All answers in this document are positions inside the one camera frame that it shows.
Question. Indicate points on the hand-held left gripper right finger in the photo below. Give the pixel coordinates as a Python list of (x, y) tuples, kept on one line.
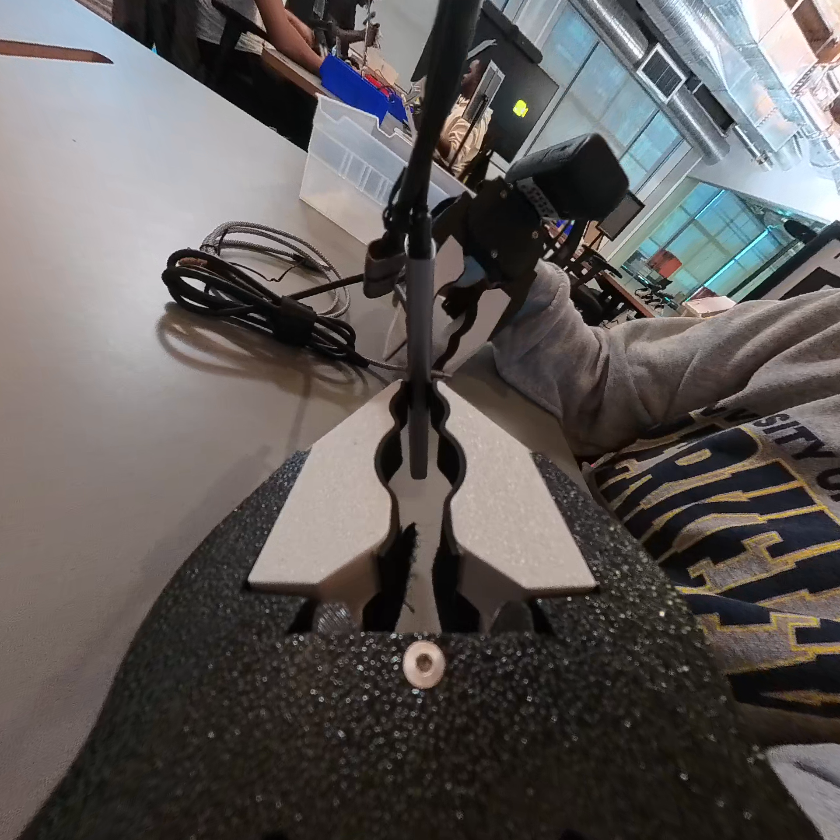
[(518, 518)]

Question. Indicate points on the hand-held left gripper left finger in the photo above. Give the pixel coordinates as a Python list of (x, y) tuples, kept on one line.
[(321, 518)]

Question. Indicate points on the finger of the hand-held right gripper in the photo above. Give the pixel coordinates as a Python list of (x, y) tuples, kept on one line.
[(449, 266), (482, 328)]

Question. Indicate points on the black desk monitor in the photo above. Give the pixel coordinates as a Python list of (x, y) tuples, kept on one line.
[(623, 213)]

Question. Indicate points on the clear plastic bin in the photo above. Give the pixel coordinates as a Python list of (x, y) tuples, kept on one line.
[(341, 164)]

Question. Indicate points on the blue plastic bin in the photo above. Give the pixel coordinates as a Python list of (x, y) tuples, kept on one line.
[(348, 79)]

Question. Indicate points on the black wall monitor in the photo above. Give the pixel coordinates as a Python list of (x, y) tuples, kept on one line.
[(525, 85)]

